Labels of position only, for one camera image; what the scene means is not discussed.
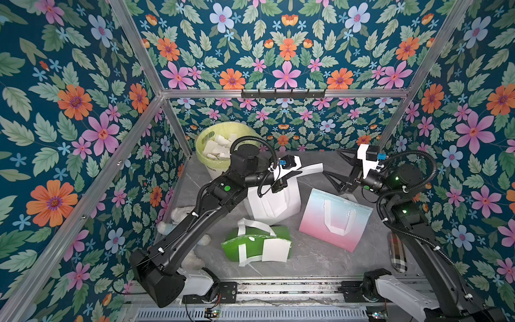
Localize green white tote bag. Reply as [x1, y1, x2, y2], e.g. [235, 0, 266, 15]
[221, 219, 292, 267]

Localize aluminium crossbar rear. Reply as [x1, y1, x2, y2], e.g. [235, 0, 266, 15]
[162, 89, 409, 99]

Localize receipt on green bag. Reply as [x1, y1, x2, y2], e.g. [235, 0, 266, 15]
[262, 238, 291, 262]

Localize white ribbed trash bin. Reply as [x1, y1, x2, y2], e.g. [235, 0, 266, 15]
[206, 166, 229, 180]

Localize aluminium crossbar left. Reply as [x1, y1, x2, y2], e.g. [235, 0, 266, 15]
[1, 94, 164, 321]

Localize aluminium crossbar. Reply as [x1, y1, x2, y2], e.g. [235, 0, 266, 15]
[162, 89, 409, 99]
[1, 94, 164, 321]

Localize white perforated cable tray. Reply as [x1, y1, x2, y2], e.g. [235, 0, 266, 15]
[134, 306, 369, 321]

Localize white plush toy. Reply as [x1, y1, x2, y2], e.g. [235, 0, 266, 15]
[157, 205, 205, 270]

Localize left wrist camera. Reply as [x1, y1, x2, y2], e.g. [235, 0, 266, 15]
[279, 155, 302, 177]

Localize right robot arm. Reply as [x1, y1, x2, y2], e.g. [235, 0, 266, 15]
[323, 144, 506, 321]

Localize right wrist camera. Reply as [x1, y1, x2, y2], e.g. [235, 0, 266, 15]
[357, 144, 388, 178]

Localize plaid pouch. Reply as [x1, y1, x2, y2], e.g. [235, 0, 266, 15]
[388, 232, 408, 274]

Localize torn paper pieces in bin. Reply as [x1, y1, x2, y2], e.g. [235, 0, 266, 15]
[202, 134, 237, 160]

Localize aluminium frame post right rear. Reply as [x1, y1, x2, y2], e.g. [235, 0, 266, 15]
[378, 0, 474, 150]

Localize aluminium frame post left rear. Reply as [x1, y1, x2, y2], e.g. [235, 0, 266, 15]
[110, 0, 192, 160]

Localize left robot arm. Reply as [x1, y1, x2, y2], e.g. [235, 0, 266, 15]
[130, 136, 301, 308]

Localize black hook rack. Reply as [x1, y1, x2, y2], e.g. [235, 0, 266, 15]
[240, 89, 326, 100]

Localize pink blue gradient tote bag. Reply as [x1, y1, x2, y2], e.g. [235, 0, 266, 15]
[299, 189, 373, 252]

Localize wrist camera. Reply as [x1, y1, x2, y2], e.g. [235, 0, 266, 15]
[279, 155, 302, 177]
[357, 144, 388, 178]

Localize aluminium frame post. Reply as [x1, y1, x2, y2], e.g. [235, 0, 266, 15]
[110, 0, 192, 160]
[378, 0, 474, 150]

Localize green plastic bin liner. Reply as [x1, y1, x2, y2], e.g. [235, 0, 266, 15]
[194, 122, 258, 171]

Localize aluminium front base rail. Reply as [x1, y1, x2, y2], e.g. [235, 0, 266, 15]
[124, 277, 443, 309]

